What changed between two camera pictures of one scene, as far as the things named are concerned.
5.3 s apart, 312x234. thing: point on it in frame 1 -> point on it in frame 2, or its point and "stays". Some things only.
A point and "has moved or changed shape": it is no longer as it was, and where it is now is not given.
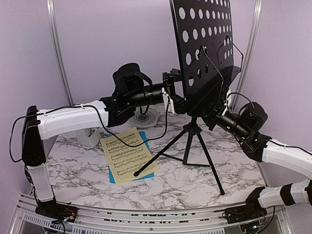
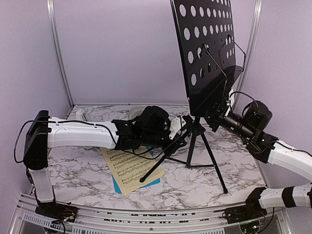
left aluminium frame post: x=51 y=10 stays
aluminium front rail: x=28 y=219 stays
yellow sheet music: x=125 y=160 has moved or changed shape
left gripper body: x=169 y=85 -> x=168 y=149
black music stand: x=203 y=30 has moved or changed shape
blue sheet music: x=150 y=175 -> x=117 y=189
